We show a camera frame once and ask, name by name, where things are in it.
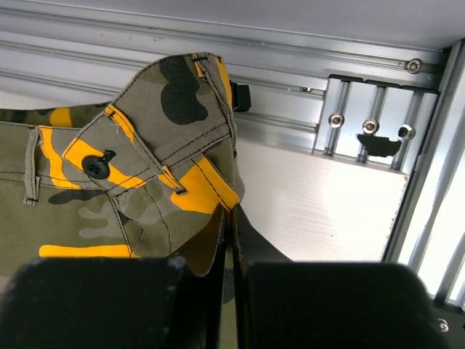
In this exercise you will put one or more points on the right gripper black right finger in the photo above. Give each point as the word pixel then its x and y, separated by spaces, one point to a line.
pixel 285 304

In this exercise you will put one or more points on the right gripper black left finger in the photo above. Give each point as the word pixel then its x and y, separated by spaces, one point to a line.
pixel 170 302

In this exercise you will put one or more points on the camouflage yellow green trousers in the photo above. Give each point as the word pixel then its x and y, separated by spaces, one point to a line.
pixel 134 177

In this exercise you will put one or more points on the aluminium frame profile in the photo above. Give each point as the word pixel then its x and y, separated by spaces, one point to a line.
pixel 346 149

